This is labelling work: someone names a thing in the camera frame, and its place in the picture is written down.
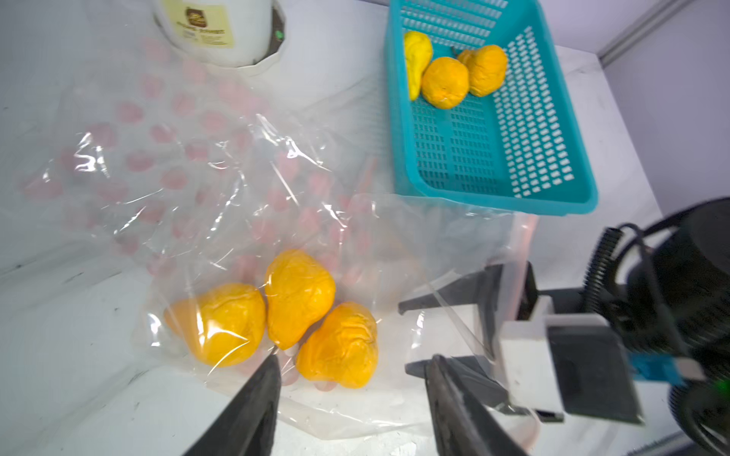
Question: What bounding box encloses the potted green plant white pot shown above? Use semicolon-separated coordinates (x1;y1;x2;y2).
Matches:
154;0;286;76

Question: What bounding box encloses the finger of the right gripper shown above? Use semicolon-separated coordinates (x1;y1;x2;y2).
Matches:
405;356;513;415
397;264;504;353

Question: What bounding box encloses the orange yellow pear bag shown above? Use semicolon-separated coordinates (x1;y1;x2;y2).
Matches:
457;45;509;98

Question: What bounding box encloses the bright yellow pear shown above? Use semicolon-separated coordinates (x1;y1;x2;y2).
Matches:
404;30;433;101

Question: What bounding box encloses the clear zip-top bag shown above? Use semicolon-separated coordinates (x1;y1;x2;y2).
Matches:
1;40;393;276
134;195;536;439

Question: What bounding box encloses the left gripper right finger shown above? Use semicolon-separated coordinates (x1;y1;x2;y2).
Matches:
425;355;527;456

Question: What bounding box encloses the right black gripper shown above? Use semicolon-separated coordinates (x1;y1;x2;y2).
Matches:
544;198;729;455

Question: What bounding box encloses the yellow pear bag top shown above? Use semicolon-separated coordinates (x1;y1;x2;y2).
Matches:
296;302;379;389

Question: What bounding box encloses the teal plastic basket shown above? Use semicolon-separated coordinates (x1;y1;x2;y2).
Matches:
385;1;598;216

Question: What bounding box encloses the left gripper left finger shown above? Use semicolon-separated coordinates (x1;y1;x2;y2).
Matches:
184;355;281;456

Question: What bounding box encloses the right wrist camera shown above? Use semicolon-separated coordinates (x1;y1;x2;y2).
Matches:
496;296;644;425

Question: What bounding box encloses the yellow pear right bag bottom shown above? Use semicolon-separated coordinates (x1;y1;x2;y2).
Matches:
163;283;266;369

